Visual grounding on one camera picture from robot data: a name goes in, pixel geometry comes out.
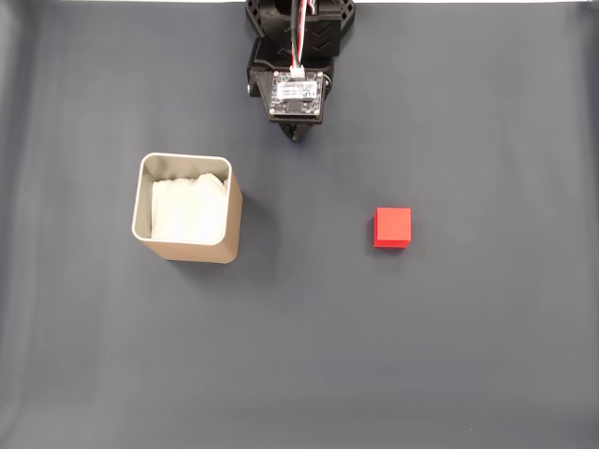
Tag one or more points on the red cube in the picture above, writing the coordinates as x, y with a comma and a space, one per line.
393, 227

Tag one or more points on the tan metal box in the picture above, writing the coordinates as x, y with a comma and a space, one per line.
196, 252

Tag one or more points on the dark blue-grey table mat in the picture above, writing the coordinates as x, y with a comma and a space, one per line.
299, 351

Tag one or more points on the camera circuit board with mount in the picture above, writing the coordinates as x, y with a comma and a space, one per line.
299, 100

